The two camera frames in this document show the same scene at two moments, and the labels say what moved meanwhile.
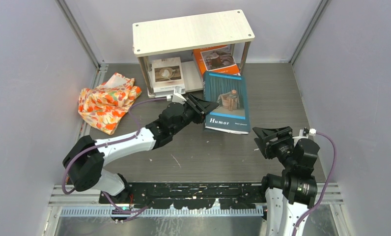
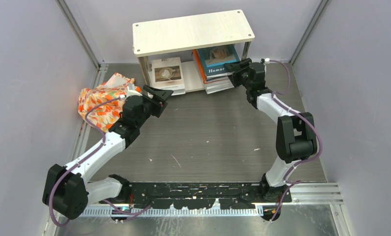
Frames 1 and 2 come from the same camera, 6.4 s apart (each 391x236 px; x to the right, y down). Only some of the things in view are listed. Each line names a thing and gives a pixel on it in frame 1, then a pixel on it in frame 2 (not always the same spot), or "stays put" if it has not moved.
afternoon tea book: (167, 74) stays put
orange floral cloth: (103, 105) stays put
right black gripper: (267, 150) to (244, 64)
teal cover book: (229, 91) to (214, 59)
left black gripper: (204, 107) to (157, 101)
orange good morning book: (217, 59) to (202, 72)
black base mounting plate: (191, 195) stays put
